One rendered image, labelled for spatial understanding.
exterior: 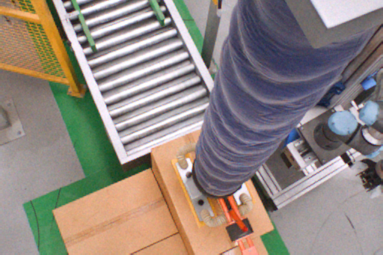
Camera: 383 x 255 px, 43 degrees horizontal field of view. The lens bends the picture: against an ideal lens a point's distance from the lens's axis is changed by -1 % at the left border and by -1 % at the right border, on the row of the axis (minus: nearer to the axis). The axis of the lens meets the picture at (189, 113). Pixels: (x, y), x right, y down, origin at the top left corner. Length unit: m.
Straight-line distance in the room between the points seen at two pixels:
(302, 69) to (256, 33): 0.09
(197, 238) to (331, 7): 1.93
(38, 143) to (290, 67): 2.87
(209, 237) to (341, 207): 1.41
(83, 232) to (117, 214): 0.21
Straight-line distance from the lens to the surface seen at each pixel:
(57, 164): 3.45
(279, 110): 0.99
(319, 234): 3.47
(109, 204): 2.79
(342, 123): 2.27
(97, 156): 3.42
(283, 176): 3.24
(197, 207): 2.24
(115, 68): 3.02
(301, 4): 0.53
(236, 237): 2.12
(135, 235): 2.76
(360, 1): 0.53
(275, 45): 0.77
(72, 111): 3.54
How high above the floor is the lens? 3.29
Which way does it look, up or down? 71 degrees down
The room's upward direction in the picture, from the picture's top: 9 degrees clockwise
